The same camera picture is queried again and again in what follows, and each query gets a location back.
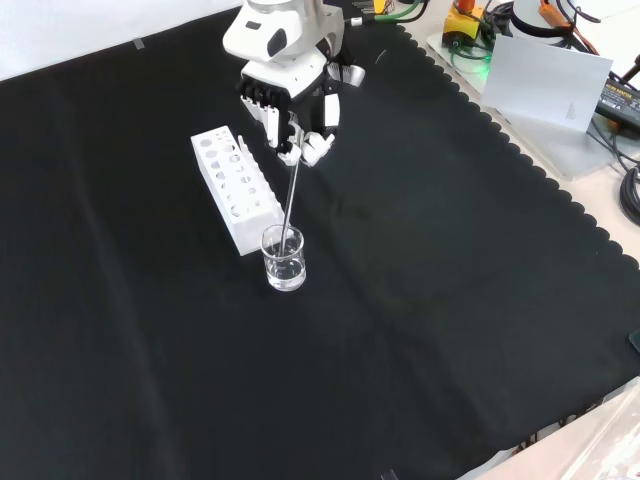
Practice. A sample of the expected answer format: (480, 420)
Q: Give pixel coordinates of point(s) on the grey tape strip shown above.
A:
(140, 44)
(388, 475)

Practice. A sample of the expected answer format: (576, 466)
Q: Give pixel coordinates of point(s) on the pale base board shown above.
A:
(565, 150)

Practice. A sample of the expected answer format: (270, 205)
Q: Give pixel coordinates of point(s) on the hex key set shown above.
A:
(375, 5)

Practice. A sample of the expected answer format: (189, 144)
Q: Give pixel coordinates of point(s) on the clear glass rod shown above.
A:
(290, 200)

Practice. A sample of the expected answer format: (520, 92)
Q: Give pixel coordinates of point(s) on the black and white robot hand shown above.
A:
(295, 75)

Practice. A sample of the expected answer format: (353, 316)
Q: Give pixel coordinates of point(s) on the white test tube rack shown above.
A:
(240, 235)

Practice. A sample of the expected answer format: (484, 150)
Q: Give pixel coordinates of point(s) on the black power adapter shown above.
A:
(620, 97)

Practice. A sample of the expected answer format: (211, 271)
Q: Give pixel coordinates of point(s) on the black bench cloth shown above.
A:
(400, 250)

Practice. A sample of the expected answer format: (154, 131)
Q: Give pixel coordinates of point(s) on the clear plastic sheet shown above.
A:
(605, 440)

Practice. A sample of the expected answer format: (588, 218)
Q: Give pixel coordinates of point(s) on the white upright card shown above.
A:
(540, 80)

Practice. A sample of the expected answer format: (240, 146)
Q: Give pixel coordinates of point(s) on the dark flat object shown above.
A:
(635, 344)

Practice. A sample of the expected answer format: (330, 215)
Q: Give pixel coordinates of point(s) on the small clear glass beaker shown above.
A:
(284, 275)

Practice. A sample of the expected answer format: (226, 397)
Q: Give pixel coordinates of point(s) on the yellow stop button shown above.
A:
(462, 22)

